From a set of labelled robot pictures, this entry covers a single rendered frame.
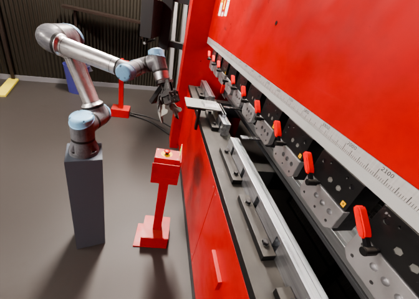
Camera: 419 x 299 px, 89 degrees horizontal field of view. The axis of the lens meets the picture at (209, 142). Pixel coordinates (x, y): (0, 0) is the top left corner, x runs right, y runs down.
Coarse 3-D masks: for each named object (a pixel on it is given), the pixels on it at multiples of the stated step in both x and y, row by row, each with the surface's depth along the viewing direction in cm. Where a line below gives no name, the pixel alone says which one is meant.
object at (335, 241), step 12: (228, 96) 219; (252, 132) 162; (276, 168) 127; (288, 180) 115; (300, 180) 108; (300, 192) 105; (300, 204) 105; (312, 216) 96; (324, 228) 89; (324, 240) 89; (336, 240) 83; (348, 240) 81; (336, 252) 84; (348, 264) 78; (348, 276) 77; (360, 288) 73
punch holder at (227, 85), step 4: (232, 68) 138; (232, 72) 138; (236, 72) 131; (228, 76) 144; (236, 76) 132; (228, 80) 142; (236, 80) 133; (228, 84) 142; (224, 88) 148; (228, 88) 141; (228, 92) 140; (232, 92) 137
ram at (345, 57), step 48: (240, 0) 137; (288, 0) 84; (336, 0) 61; (384, 0) 48; (240, 48) 129; (288, 48) 81; (336, 48) 59; (384, 48) 47; (336, 96) 58; (384, 96) 46; (384, 144) 45; (384, 192) 44
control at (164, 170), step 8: (160, 152) 136; (176, 152) 140; (160, 160) 132; (168, 160) 132; (176, 160) 133; (152, 168) 123; (160, 168) 123; (168, 168) 124; (176, 168) 124; (152, 176) 126; (160, 176) 126; (168, 176) 127; (176, 176) 127; (176, 184) 131
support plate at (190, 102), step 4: (188, 100) 163; (192, 100) 165; (196, 100) 167; (200, 100) 169; (204, 100) 171; (208, 100) 174; (188, 104) 157; (192, 104) 159; (196, 104) 161; (200, 104) 162; (200, 108) 157; (204, 108) 157; (208, 108) 158; (212, 108) 160; (216, 108) 162
